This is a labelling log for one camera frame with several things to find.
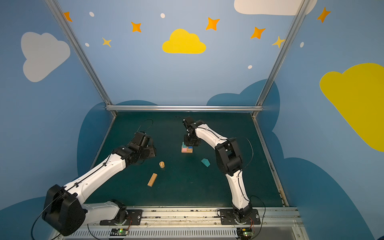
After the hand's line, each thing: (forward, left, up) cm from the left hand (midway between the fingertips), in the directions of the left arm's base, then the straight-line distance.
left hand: (155, 150), depth 84 cm
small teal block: (+9, -15, -9) cm, 20 cm away
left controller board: (-37, +13, -13) cm, 42 cm away
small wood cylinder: (-3, -2, -11) cm, 12 cm away
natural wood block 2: (+6, -17, -12) cm, 22 cm away
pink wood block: (+8, -15, -12) cm, 21 cm away
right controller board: (-37, -47, -14) cm, 62 cm away
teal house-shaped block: (-1, -30, -12) cm, 32 cm away
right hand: (+11, -19, -8) cm, 23 cm away
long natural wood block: (-12, +2, -13) cm, 18 cm away
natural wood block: (+8, -19, -12) cm, 24 cm away
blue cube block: (+9, -19, -10) cm, 24 cm away
